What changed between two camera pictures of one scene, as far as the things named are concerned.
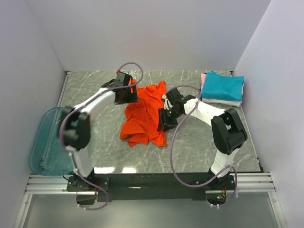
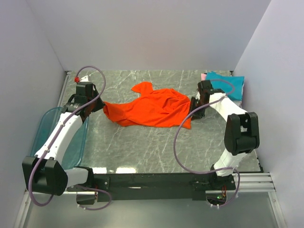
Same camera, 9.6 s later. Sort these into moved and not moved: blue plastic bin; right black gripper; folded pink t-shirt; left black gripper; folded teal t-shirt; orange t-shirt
Moved: orange t-shirt; left black gripper; right black gripper
Not moved: folded pink t-shirt; folded teal t-shirt; blue plastic bin
